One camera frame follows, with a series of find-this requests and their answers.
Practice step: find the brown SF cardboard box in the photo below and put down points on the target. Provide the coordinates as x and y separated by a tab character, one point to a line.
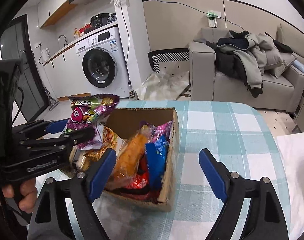
125	123

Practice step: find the white electric kettle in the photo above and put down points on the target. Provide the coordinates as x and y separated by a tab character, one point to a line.
45	54

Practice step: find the white front-load washing machine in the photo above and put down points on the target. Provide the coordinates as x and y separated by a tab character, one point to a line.
101	63

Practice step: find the blue Oreo cookie packet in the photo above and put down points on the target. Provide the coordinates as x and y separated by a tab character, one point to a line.
156	154

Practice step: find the purple candy bag in box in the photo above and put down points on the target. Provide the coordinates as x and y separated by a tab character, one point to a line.
155	132

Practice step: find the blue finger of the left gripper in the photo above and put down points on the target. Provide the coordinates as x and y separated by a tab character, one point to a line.
73	138
40	127

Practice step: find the purple candy snack bag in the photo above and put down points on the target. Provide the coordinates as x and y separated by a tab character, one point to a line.
91	111

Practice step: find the black microwave oven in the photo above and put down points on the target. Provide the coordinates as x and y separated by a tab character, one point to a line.
99	20

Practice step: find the black glass door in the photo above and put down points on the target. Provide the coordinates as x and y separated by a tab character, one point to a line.
15	44

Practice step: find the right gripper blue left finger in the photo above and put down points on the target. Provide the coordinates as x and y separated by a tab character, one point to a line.
99	173

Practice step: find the wall socket with green plug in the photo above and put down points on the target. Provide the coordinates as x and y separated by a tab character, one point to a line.
213	16

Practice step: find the white plastic bag on floor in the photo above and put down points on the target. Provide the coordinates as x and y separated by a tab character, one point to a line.
162	86

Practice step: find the orange bread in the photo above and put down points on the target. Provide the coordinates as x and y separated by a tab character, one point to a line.
126	167

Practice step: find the red instant noodle packet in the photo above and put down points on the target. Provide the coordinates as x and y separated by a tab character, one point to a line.
139	188

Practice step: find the person's left hand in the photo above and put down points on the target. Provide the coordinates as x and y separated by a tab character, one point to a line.
28	194

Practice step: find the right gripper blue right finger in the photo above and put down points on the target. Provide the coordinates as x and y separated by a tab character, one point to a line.
216	174

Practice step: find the pile of grey jackets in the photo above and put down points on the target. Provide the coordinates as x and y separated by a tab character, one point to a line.
245	56

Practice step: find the grey fabric sofa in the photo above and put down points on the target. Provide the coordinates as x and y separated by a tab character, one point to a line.
209	84

